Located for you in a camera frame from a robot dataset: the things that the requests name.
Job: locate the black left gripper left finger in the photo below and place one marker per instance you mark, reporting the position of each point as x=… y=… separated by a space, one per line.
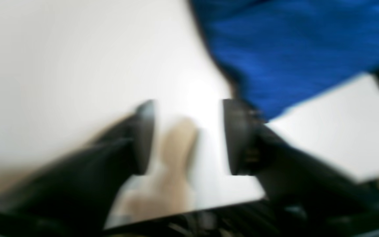
x=73 y=196

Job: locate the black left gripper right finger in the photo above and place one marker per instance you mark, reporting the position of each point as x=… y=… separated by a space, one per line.
x=309 y=198

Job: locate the blue t-shirt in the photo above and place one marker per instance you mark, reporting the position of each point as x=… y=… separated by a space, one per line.
x=282 y=52

